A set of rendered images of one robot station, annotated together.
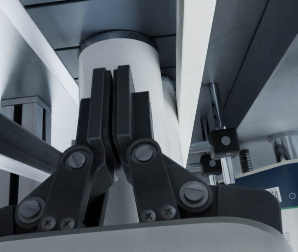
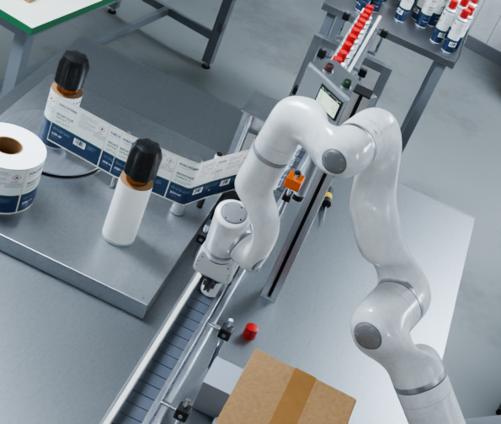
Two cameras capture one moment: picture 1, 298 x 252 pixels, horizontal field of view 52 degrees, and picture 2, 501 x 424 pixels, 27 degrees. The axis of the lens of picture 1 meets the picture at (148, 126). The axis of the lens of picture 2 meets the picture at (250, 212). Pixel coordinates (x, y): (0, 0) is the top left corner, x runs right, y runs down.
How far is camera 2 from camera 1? 2.54 m
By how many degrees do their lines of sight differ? 16
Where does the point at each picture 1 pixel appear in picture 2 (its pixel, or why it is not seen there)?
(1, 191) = (285, 272)
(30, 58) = (242, 306)
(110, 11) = (203, 299)
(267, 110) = (181, 241)
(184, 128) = not seen: hidden behind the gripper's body
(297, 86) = (170, 251)
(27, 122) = (267, 288)
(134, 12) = (199, 297)
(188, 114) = not seen: hidden behind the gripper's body
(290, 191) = (188, 193)
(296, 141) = (173, 209)
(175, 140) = not seen: hidden behind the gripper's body
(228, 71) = (186, 261)
